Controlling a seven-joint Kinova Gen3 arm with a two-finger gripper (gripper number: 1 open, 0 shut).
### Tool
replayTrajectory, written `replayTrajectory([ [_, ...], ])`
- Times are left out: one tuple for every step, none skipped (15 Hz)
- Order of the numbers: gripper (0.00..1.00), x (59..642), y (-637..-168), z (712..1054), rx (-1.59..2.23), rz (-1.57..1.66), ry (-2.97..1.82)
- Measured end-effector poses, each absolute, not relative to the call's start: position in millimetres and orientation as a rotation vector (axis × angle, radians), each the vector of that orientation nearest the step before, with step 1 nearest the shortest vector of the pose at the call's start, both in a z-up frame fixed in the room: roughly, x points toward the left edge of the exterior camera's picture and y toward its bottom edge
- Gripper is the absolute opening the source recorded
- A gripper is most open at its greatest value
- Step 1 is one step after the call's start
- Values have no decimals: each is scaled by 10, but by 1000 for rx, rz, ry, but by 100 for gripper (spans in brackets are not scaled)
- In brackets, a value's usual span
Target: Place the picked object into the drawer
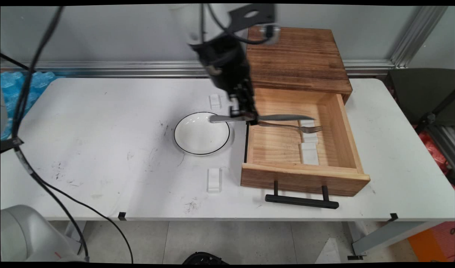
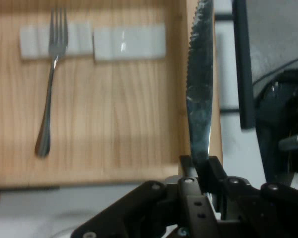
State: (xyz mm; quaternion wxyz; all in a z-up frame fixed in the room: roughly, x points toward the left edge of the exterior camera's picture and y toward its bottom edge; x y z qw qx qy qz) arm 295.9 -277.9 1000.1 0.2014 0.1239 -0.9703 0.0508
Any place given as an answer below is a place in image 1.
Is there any black drawer handle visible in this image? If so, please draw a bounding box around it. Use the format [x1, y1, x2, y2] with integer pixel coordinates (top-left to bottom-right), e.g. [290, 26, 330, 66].
[265, 181, 340, 210]

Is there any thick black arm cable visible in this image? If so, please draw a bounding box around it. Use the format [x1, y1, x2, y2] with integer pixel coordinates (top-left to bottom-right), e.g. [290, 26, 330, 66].
[11, 4, 135, 263]

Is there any silver fork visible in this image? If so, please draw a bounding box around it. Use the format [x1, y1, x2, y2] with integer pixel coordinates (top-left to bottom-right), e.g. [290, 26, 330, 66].
[258, 121, 323, 134]

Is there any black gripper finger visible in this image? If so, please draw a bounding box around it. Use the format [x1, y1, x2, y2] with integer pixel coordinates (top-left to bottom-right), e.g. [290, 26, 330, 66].
[240, 81, 258, 125]
[229, 91, 246, 117]

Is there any grey table leg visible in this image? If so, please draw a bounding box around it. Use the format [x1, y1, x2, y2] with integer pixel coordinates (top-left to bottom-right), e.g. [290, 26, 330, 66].
[65, 221, 87, 255]
[347, 221, 429, 260]

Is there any thin black camera cable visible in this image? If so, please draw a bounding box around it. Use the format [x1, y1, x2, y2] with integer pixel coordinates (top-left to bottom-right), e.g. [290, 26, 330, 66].
[201, 4, 273, 46]

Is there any white floor sheet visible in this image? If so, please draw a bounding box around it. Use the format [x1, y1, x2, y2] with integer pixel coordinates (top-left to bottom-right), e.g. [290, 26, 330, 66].
[315, 238, 341, 264]

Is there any orange box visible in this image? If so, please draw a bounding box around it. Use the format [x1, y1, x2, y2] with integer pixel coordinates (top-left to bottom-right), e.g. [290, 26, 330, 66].
[408, 221, 455, 262]

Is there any black round floor object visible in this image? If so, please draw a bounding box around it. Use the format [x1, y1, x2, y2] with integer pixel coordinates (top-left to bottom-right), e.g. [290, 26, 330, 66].
[183, 252, 230, 265]

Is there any silver table knife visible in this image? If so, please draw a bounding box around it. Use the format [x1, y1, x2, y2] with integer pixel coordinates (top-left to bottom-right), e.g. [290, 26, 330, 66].
[209, 114, 316, 124]

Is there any aluminium frame beam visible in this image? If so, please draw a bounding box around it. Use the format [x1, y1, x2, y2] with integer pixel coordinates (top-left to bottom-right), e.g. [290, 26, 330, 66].
[425, 125, 455, 168]

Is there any blue bubble wrap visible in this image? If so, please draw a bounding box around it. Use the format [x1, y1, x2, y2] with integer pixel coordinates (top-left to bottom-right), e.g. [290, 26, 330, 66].
[0, 71, 57, 141]

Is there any red bag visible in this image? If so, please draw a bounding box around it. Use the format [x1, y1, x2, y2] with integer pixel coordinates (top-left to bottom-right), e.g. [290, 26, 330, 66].
[413, 125, 455, 186]

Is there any white plate with black rim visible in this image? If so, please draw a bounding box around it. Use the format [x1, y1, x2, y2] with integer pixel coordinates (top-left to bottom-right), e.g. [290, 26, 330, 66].
[174, 112, 231, 156]

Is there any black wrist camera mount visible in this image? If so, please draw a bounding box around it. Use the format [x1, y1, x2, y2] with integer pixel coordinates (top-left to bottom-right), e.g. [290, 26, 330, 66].
[227, 4, 280, 45]

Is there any horizontal aluminium rail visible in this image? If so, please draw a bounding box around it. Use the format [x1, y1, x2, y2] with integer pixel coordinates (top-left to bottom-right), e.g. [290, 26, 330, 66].
[0, 60, 395, 78]

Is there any light wooden drawer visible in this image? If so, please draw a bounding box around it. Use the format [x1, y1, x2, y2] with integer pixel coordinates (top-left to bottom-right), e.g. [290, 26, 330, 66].
[240, 88, 371, 197]

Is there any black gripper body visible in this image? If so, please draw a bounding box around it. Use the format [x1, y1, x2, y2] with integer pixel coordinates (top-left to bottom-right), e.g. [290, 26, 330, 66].
[188, 35, 252, 93]

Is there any thin black background cable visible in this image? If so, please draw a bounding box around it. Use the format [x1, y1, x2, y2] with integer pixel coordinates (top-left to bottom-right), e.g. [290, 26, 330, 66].
[0, 53, 36, 73]

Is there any slanted aluminium post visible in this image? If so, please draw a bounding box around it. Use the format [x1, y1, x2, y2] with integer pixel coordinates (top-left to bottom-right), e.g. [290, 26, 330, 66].
[390, 6, 449, 68]

